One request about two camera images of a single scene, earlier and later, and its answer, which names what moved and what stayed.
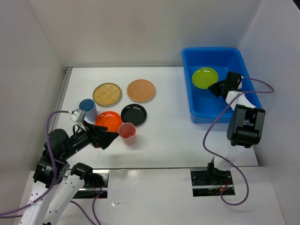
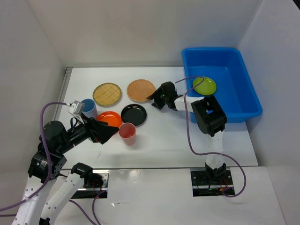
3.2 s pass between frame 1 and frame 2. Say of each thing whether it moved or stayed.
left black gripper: moved
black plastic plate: stayed
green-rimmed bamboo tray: stayed
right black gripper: moved
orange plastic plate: stayed
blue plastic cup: stayed
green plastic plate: moved
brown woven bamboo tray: stayed
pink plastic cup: stayed
